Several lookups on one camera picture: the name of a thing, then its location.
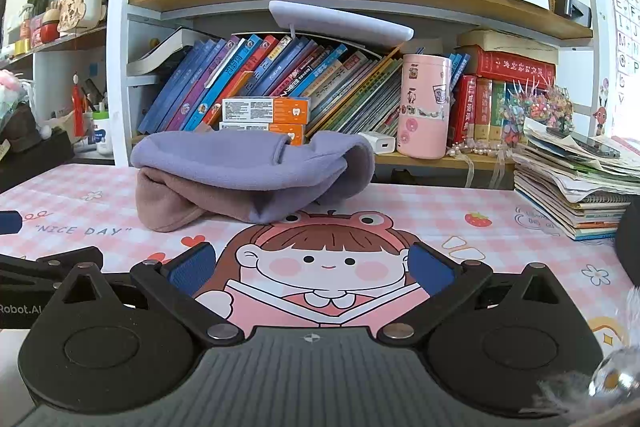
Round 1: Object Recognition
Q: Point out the beige thick book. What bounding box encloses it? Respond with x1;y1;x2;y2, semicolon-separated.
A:
457;29;558;65

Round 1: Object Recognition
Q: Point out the pink plush toy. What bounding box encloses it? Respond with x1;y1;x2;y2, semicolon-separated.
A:
0;69;28;108

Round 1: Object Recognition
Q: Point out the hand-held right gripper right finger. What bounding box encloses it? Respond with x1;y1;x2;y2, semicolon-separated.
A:
377;243;563;348

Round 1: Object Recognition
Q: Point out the dark smartphone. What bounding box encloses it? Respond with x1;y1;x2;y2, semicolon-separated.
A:
545;127;621;159

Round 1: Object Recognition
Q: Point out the colourful bead ornament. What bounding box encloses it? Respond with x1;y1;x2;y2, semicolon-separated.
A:
502;77;576;148

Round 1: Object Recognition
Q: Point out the alphabet wall poster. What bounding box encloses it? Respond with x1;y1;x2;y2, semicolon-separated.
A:
592;0;640;138

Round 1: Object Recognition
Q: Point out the red tassel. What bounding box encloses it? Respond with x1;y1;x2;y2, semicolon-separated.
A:
72;72;91;138

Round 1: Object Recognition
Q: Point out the black small device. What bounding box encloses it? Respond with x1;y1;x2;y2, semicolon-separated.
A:
555;0;593;28

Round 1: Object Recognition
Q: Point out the purple and pink sweater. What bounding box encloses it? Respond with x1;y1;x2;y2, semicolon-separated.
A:
131;130;376;233

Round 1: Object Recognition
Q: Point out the black thick book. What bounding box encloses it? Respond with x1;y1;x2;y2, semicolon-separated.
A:
127;27;201;78

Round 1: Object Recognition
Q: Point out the green upright book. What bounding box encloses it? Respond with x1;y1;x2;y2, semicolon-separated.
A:
492;81;508;142

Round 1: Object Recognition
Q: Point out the black box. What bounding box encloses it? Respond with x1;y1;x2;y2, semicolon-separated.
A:
0;129;76;192

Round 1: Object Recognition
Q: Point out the dark round object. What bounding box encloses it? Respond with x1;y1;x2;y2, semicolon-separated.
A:
614;197;640;280

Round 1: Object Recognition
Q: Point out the row of leaning picture books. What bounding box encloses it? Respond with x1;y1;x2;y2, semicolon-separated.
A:
137;34;406;138

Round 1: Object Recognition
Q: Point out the stack of books and papers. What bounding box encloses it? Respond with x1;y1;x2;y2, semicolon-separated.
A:
512;117;640;242

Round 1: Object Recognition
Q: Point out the red thick dictionary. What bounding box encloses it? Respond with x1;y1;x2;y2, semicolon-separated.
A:
470;47;557;90

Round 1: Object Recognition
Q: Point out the pink sticker canister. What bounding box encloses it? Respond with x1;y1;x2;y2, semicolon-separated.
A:
397;53;453;160

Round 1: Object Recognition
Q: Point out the clear crystal feather charm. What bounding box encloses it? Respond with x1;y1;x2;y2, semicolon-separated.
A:
535;287;640;427

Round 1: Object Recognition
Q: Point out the white flat lamp head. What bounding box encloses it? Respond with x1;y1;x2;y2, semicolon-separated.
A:
268;0;416;48

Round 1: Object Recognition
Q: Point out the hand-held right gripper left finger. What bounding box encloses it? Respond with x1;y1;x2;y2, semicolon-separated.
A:
50;243;246;348

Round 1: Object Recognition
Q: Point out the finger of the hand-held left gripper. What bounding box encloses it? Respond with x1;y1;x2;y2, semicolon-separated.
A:
0;247;103;293
0;209;23;235

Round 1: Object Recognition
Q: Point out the red and yellow upright book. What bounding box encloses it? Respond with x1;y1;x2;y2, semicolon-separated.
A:
475;78;494;142

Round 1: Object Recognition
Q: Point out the pink checked cartoon desk mat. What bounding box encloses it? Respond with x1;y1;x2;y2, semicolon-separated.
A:
0;163;640;408

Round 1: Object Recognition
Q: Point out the pearl strand with ribbon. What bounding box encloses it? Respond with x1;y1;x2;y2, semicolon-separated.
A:
445;142;516;190

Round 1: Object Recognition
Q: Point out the white charger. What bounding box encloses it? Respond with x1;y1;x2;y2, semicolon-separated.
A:
357;132;398;156

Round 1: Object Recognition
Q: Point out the white side shelf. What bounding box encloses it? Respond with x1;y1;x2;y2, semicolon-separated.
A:
0;24;116;165

